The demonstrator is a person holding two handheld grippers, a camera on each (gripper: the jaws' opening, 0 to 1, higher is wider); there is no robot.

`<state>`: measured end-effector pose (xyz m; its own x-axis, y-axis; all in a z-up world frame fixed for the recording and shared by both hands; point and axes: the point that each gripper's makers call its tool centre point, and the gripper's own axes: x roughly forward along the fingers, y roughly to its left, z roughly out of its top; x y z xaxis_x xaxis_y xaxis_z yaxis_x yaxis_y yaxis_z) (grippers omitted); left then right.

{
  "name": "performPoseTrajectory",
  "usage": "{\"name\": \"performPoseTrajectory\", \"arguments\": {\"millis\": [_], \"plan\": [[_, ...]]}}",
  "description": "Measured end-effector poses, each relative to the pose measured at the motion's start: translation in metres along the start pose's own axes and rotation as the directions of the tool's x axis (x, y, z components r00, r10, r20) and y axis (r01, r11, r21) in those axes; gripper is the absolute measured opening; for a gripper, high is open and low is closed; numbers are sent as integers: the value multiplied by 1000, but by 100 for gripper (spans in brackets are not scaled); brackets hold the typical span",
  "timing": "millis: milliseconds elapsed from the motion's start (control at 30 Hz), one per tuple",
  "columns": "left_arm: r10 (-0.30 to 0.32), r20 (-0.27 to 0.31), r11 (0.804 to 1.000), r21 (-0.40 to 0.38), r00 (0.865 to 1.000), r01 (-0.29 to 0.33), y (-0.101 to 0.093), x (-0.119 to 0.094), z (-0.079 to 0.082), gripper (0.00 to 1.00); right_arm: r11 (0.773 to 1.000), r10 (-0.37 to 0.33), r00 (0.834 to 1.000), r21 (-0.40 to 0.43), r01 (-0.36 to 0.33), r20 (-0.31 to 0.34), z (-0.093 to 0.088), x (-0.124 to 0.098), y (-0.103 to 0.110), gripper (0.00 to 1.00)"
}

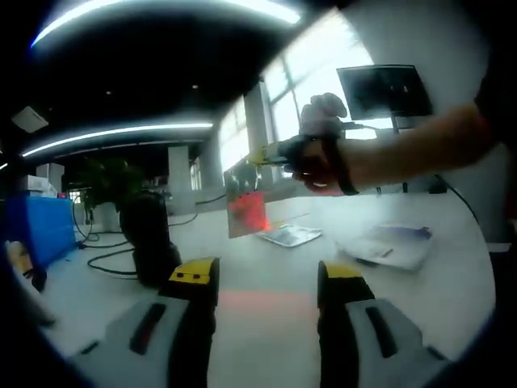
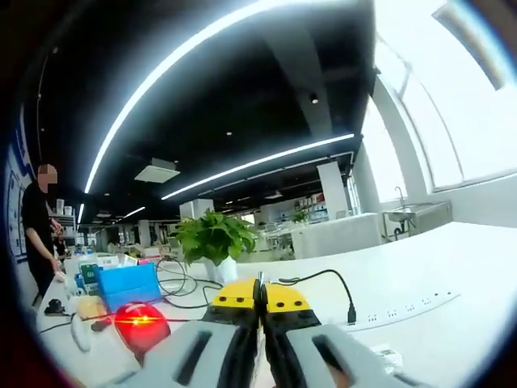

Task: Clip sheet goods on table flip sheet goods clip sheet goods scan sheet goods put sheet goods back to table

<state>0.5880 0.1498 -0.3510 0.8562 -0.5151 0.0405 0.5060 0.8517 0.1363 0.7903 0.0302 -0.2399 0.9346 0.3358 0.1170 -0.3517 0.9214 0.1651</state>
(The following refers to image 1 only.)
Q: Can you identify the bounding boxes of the person's right hand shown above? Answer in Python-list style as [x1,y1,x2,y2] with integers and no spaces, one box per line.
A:
[291,138,345,196]

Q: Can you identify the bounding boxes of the black cables on table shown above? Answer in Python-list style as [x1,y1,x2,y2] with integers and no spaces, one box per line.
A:
[72,197,200,276]

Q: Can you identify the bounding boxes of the black wrist strap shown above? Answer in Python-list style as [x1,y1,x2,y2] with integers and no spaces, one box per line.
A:
[322,136,360,197]

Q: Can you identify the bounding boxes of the yellowish bag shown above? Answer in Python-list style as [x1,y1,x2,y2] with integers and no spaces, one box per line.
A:
[4,239,36,276]

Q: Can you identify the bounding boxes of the white boxes on blue box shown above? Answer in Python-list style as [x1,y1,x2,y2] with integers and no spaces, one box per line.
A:
[23,162,58,199]

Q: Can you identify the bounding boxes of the long white ceiling light strip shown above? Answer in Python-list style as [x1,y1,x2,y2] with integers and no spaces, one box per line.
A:
[31,0,302,49]

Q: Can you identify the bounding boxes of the black power plug cable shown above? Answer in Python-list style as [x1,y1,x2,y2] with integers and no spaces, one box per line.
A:
[195,190,228,206]

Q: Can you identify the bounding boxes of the white handheld device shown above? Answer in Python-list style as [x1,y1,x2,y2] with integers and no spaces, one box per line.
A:
[15,264,58,329]

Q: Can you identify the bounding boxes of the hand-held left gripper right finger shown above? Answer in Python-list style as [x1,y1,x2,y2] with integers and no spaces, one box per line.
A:
[317,260,449,388]

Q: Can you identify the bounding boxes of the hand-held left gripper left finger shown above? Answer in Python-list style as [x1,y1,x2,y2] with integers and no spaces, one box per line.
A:
[66,256,221,388]

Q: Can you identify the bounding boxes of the white ceiling air vent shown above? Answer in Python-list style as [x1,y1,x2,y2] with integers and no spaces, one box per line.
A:
[11,105,50,133]

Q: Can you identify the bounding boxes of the white table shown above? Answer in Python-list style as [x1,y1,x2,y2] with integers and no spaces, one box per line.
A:
[23,189,498,361]

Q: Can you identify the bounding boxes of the black barcode scanner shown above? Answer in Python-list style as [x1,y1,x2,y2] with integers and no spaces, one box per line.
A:
[120,191,183,288]

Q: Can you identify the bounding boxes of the white sheet goods packet red label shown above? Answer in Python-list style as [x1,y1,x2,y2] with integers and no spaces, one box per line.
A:
[338,223,434,271]

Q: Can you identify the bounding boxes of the shiny sheet goods packet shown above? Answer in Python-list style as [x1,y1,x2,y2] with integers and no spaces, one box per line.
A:
[225,169,268,239]

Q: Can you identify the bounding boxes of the green potted plant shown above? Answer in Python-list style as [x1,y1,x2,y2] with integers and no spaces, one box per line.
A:
[76,157,143,234]

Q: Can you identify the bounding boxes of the blue plastic box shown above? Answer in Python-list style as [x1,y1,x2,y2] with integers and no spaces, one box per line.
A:
[4,196,78,268]

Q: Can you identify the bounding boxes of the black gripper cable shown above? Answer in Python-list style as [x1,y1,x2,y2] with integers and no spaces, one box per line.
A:
[434,172,482,228]

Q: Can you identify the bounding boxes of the black wall monitor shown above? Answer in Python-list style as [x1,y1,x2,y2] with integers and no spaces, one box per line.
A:
[337,64,434,123]

